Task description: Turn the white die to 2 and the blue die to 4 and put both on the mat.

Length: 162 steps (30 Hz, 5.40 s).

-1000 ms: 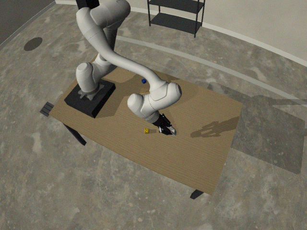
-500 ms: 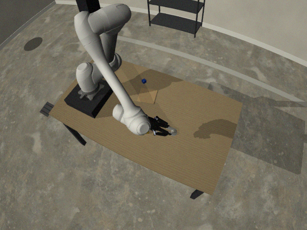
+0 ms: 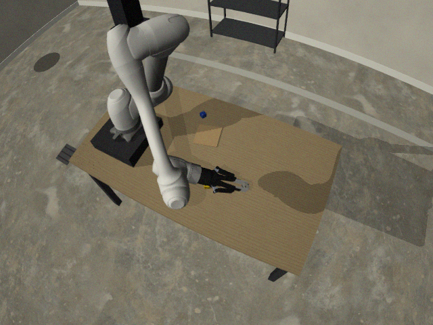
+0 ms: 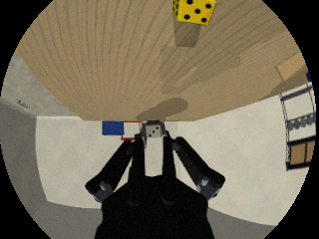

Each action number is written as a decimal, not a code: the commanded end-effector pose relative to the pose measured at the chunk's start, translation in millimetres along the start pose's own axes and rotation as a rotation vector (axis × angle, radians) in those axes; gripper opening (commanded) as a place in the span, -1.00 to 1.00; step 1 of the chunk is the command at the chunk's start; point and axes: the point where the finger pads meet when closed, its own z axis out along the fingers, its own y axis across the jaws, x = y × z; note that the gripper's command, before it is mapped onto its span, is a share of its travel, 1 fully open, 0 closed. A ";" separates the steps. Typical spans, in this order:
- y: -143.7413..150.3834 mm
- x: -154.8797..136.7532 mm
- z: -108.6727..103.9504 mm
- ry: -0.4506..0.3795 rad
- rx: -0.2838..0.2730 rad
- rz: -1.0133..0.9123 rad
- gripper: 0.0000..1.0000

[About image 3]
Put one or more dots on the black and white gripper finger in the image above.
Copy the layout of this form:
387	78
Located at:
228	176
228	188

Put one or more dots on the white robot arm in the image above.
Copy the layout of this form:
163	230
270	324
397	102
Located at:
153	40

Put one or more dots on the tan square mat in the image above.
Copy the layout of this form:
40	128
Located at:
207	135

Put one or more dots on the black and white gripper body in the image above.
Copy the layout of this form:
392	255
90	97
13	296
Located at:
207	178

